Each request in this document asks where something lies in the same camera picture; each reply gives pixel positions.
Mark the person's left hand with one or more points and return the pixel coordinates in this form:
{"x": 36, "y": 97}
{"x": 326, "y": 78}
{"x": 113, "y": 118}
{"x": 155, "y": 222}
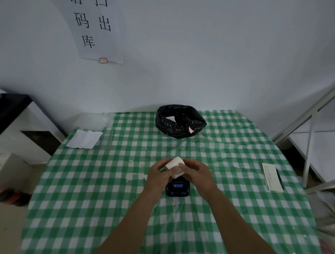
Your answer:
{"x": 156, "y": 176}

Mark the person's right hand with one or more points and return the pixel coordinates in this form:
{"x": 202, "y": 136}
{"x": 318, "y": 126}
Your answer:
{"x": 199, "y": 175}

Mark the person's left thumb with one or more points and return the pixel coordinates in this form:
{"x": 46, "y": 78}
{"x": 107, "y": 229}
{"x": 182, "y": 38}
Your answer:
{"x": 167, "y": 174}

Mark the person's right thumb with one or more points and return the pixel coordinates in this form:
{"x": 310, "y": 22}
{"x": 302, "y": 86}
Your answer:
{"x": 184, "y": 171}

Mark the white label paper roll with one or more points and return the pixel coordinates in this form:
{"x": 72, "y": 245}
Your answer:
{"x": 175, "y": 167}

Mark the person's left forearm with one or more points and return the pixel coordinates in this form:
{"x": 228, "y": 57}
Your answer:
{"x": 130, "y": 222}

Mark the person's right forearm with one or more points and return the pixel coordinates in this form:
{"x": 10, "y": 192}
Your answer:
{"x": 235, "y": 225}

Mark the green checkered tablecloth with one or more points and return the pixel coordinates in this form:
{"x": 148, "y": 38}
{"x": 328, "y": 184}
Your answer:
{"x": 167, "y": 183}

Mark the black label printer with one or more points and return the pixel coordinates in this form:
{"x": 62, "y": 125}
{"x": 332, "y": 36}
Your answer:
{"x": 177, "y": 188}

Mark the black plastic bag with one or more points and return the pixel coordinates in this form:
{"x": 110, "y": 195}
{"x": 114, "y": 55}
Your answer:
{"x": 180, "y": 121}

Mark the white notepad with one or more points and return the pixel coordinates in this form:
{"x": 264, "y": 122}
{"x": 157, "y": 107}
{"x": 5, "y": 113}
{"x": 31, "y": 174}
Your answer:
{"x": 272, "y": 177}

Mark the white folded paper sheet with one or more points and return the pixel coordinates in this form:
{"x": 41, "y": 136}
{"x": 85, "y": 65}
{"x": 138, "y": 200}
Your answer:
{"x": 84, "y": 139}

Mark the black pen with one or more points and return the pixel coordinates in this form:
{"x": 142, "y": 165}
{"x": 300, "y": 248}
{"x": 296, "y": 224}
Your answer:
{"x": 279, "y": 179}

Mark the white metal rack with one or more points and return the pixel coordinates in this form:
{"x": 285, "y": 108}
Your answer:
{"x": 306, "y": 130}

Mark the red-bordered white sticker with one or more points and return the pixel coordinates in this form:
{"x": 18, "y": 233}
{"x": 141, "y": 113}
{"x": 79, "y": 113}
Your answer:
{"x": 103, "y": 60}

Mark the white plastic sack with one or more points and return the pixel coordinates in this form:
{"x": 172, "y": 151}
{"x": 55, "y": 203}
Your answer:
{"x": 323, "y": 217}

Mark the white side cabinet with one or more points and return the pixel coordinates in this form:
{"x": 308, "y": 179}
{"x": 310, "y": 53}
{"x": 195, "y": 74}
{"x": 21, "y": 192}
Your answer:
{"x": 23, "y": 130}

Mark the white paper wall sign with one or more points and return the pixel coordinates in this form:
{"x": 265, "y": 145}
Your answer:
{"x": 96, "y": 28}

